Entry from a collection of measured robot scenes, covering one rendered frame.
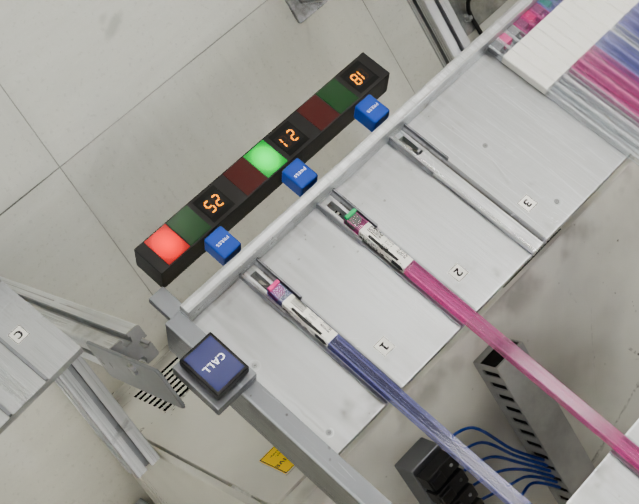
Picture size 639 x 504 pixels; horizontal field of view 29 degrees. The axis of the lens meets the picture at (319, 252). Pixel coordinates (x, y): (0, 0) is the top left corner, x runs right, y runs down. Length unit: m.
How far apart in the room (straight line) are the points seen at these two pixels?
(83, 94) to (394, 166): 0.74
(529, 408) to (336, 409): 0.44
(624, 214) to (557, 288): 0.15
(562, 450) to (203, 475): 0.45
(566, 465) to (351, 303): 0.50
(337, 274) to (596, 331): 0.54
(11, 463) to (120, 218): 0.40
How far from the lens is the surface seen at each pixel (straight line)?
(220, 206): 1.27
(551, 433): 1.59
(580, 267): 1.64
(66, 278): 1.93
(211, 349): 1.14
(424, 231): 1.26
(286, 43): 2.08
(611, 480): 1.19
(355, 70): 1.37
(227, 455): 1.59
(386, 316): 1.21
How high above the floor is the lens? 1.78
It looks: 56 degrees down
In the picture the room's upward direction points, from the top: 101 degrees clockwise
